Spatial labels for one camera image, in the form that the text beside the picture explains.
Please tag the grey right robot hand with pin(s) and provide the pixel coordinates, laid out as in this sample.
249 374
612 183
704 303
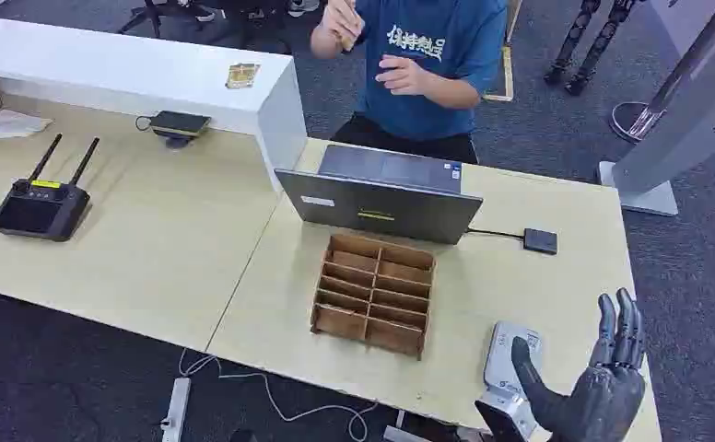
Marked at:
601 402

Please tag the person's right hand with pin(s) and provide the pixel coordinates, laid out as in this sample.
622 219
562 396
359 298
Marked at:
340 21

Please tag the person's left hand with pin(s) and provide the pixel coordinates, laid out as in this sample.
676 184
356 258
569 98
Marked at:
405 76

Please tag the person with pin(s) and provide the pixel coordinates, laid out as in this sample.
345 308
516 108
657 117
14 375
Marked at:
437 73
302 6

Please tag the flat grey portable device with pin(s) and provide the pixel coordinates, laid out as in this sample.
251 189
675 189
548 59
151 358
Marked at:
503 360

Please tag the grey laptop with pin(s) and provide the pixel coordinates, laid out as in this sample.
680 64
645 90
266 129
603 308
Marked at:
388 207

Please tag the black robot leg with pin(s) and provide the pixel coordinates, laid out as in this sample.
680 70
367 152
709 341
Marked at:
571 43
598 49

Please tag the small black adapter box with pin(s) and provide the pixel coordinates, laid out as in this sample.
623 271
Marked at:
540 241

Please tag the black office chair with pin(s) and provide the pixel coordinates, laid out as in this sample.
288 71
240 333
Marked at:
150 15

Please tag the black phone on stand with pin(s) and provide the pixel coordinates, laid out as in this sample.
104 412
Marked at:
179 124

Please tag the wooden compartment card box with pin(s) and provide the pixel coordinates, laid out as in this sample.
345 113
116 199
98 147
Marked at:
373 299

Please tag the white desk partition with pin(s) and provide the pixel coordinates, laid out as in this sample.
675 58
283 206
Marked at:
119 76

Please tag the dark pole with round base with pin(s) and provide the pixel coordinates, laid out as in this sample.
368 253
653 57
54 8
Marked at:
635 122

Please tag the grey kiosk stand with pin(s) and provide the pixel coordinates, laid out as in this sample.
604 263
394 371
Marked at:
681 134

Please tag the white crumpled tissue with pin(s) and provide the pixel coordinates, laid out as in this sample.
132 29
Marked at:
9 125

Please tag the black remote controller with antennas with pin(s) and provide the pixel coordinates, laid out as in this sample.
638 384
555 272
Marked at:
40 210

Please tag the white power strip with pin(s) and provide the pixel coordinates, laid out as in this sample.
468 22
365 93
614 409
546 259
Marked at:
177 409

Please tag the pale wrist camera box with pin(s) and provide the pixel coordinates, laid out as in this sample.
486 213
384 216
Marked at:
507 412

